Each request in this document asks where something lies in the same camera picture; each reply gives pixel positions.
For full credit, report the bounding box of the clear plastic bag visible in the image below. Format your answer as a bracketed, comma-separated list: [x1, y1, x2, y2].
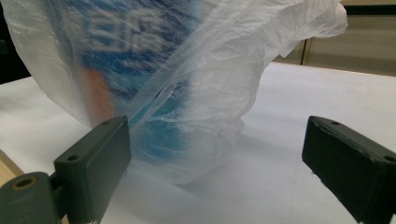
[0, 0, 348, 185]

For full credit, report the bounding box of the blue snack pouch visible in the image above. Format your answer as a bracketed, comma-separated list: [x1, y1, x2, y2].
[66, 0, 200, 162]

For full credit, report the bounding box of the beige wooden cabinet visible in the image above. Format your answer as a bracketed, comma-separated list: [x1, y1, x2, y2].
[274, 0, 396, 77]

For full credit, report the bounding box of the black horizontal bar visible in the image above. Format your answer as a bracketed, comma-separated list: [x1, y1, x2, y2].
[344, 5, 396, 16]

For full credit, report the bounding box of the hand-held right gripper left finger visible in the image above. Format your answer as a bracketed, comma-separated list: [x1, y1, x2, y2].
[53, 115, 132, 224]

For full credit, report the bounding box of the wooden table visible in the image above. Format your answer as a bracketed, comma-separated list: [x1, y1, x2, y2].
[0, 148, 26, 189]

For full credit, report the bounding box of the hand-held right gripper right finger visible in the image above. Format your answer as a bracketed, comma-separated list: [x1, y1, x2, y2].
[302, 115, 396, 224]

